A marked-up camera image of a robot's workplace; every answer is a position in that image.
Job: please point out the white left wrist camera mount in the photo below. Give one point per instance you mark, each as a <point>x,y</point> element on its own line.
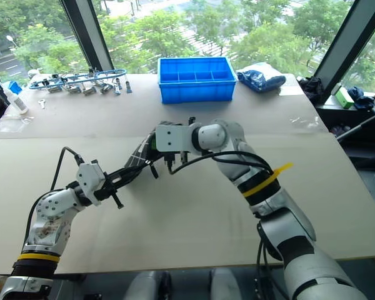
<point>89,178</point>

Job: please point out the dark object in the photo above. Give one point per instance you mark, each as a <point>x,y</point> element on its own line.
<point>137,157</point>

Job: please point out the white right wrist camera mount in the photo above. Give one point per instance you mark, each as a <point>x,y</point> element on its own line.
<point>175,137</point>

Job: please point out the dark blue cloth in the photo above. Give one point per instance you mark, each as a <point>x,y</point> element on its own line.
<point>361,98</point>

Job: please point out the grey metal rod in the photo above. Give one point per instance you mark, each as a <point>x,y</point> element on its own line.
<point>362,125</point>

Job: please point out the clear plastic bag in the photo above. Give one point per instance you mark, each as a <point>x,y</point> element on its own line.
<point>304,122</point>
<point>18,119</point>

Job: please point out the dark window frame pillar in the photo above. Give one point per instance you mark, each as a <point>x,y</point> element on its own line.
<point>347,40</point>
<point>87,34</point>

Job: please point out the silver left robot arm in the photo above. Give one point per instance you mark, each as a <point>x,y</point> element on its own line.
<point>50,212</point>

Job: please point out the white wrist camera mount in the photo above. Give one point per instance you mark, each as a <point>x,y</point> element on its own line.
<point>175,137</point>
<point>89,178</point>

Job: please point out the blue plastic divided bin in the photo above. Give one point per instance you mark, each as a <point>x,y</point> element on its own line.
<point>193,90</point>

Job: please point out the white plastic bottle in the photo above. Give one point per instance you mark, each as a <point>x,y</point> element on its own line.
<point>17,101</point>

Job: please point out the blue plastic bag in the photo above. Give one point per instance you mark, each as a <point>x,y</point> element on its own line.
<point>259,79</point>

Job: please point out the small silver key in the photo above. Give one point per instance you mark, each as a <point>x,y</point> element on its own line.
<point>42,103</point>

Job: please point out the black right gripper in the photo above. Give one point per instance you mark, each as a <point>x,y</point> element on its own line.
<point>176,159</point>

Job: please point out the small blue box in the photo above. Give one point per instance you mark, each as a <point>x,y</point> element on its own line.
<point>15,87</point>

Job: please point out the black crumpled cloth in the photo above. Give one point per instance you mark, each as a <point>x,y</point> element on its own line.
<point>312,89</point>

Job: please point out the green and white box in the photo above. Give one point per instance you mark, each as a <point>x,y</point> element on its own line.
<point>343,98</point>

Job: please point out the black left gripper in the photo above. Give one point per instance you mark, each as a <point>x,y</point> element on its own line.
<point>109,190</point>

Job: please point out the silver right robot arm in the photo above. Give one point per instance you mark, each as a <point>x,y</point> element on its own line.
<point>300,218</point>

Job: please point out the silver padlock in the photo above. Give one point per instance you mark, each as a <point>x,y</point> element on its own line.
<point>89,91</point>
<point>74,90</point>
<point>105,89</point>

